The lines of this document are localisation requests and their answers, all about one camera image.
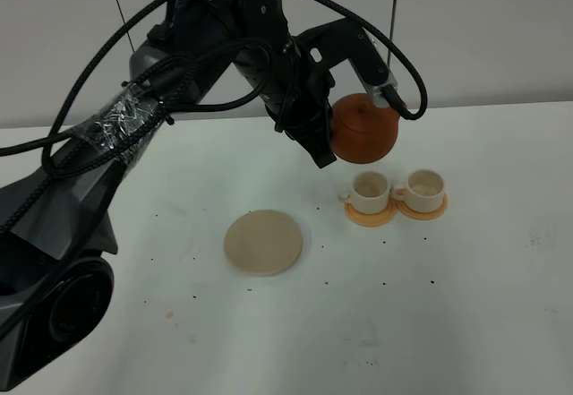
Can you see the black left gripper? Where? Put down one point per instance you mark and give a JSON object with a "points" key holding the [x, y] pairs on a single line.
{"points": [[293, 87]]}

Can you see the brown clay teapot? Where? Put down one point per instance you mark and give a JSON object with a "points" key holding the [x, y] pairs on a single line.
{"points": [[362, 133]]}

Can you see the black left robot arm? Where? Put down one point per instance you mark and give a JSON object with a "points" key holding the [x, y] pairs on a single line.
{"points": [[205, 56]]}

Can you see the beige round teapot coaster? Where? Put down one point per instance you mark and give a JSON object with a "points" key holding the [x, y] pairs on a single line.
{"points": [[263, 242]]}

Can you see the left white teacup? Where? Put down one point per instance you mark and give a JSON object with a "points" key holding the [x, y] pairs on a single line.
{"points": [[368, 193]]}

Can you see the white teacup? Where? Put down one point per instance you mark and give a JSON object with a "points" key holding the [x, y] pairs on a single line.
{"points": [[422, 191], [368, 193]]}

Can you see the left orange cup coaster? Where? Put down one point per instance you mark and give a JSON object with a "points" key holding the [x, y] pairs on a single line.
{"points": [[372, 220]]}

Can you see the orange cup coaster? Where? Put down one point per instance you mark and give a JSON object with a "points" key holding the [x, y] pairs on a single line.
{"points": [[372, 220], [404, 209]]}

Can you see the right orange cup coaster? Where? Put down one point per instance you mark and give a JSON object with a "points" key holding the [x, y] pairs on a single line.
{"points": [[404, 209]]}

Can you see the right white teacup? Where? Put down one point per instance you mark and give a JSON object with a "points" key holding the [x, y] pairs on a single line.
{"points": [[422, 191]]}

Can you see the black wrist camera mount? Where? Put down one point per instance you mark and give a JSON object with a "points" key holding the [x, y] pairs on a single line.
{"points": [[345, 40]]}

